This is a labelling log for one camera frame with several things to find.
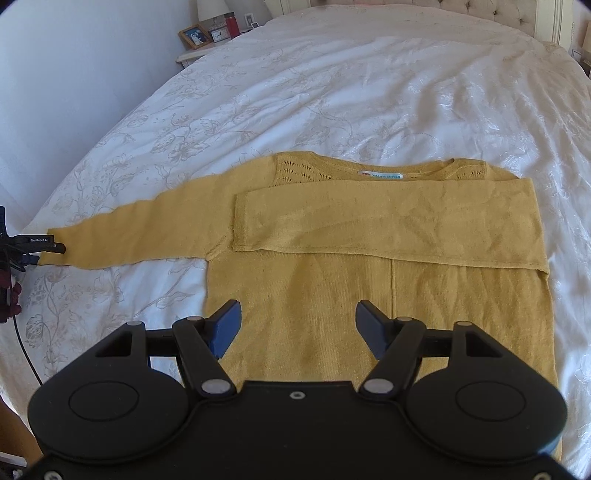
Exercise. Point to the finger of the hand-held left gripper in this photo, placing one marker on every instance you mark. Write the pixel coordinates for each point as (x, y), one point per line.
(27, 260)
(39, 243)

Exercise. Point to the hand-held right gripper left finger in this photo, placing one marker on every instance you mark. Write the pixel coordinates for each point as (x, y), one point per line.
(226, 327)

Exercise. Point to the white nightstand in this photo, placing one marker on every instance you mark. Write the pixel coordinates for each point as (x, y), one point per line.
(194, 56)

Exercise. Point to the red bottle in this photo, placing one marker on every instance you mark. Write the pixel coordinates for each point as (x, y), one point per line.
(232, 26)

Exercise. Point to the wooden photo frame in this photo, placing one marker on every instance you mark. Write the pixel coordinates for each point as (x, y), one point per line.
(196, 36)

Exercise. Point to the yellow knit sweater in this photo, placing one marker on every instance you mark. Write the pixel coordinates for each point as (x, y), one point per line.
(323, 221)

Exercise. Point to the white wall outlet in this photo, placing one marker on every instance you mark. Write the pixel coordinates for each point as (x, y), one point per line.
(577, 54)
(250, 20)

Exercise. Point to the person's left hand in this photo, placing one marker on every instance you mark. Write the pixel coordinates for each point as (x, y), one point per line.
(14, 295)

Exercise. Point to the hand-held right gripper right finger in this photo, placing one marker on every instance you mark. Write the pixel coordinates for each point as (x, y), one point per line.
(369, 327)

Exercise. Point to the wooden furniture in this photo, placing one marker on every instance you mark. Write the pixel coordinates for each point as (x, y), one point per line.
(11, 434)

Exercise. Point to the tufted beige headboard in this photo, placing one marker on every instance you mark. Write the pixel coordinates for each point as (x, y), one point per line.
(508, 14)

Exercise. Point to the white table lamp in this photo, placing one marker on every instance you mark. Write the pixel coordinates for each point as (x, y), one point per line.
(211, 10)

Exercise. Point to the white floral bedspread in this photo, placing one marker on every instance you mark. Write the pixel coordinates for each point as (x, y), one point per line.
(369, 92)

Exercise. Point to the small desk clock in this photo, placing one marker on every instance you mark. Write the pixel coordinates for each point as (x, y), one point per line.
(218, 34)

